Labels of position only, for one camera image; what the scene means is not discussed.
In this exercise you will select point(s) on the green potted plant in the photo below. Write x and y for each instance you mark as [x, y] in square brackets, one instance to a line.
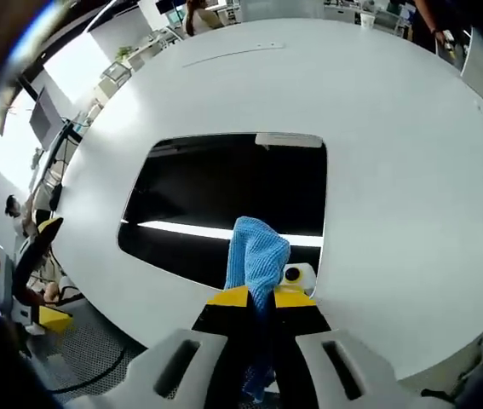
[124, 52]

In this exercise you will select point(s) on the grey computer monitor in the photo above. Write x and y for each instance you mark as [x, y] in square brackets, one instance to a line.
[45, 117]

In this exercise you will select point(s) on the white paper cup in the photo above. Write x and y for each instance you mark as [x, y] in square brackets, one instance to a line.
[366, 20]

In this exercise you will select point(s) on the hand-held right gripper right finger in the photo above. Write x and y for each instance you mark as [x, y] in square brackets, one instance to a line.
[339, 370]

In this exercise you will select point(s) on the grey mesh office chair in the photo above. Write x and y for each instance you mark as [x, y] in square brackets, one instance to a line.
[87, 353]

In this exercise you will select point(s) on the blue cleaning cloth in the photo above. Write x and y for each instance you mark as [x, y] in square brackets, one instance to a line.
[258, 255]

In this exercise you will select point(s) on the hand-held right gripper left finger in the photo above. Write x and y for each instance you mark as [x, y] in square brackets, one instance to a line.
[181, 370]

